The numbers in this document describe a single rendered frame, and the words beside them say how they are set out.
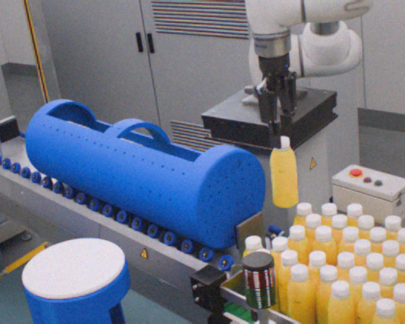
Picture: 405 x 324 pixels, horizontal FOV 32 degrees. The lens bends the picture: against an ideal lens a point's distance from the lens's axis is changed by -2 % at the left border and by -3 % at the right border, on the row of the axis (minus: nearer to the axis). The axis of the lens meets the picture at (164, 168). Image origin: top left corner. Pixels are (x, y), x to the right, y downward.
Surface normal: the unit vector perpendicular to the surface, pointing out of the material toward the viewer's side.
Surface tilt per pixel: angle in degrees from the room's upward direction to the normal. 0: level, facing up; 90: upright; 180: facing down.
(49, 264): 0
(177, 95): 90
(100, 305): 90
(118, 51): 90
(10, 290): 0
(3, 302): 0
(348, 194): 90
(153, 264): 70
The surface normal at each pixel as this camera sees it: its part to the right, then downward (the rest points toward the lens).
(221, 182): 0.66, 0.23
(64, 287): -0.15, -0.90
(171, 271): -0.75, 0.06
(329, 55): 0.00, 0.77
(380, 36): -0.64, 0.41
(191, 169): -0.54, -0.52
